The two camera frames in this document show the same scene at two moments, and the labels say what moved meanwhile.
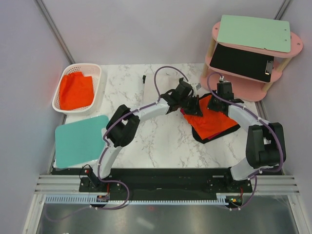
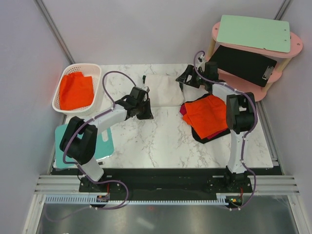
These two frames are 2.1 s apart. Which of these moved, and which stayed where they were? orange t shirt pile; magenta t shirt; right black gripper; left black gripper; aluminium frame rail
Moved: right black gripper; left black gripper
Stayed: magenta t shirt; aluminium frame rail; orange t shirt pile
